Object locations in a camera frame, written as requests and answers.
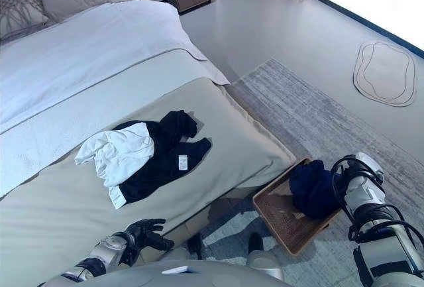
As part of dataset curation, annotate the dark robot left hand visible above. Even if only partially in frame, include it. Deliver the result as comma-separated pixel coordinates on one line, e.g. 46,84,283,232
127,219,175,251

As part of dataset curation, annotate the dark robot right hand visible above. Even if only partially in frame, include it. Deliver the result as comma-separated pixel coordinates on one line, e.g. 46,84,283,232
331,156,360,185

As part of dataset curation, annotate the navy blue garment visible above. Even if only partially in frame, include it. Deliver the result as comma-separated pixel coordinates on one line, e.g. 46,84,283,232
290,159,343,221

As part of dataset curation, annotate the white garment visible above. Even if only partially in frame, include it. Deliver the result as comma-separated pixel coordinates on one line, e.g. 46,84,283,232
74,129,156,210

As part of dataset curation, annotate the black garment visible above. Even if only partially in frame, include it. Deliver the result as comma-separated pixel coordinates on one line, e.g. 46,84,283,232
111,110,213,205

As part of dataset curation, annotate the brown wicker basket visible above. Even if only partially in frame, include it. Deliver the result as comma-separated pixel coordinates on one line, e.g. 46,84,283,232
252,157,344,257

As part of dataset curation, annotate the beige bed runner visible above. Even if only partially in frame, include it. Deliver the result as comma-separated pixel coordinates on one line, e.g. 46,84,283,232
0,76,297,287

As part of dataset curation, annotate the large grey area rug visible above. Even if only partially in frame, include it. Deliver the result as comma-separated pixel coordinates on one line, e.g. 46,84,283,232
198,58,424,287

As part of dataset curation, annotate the grey robot torso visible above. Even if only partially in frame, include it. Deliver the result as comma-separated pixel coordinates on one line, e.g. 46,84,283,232
42,258,286,287

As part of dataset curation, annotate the small beige oval rug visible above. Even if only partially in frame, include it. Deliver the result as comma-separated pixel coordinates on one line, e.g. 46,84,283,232
352,41,417,107

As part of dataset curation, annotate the silver robot right leg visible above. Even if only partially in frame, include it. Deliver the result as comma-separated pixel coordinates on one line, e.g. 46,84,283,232
246,232,286,282

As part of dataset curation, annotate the white duvet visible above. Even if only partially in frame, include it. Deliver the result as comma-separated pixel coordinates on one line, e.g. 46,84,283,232
0,0,230,135

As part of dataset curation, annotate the grey patterned cushion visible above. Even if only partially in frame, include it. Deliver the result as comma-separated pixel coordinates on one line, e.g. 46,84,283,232
0,0,51,40

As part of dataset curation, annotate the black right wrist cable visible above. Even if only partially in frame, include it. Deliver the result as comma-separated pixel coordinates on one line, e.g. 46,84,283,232
330,156,424,247

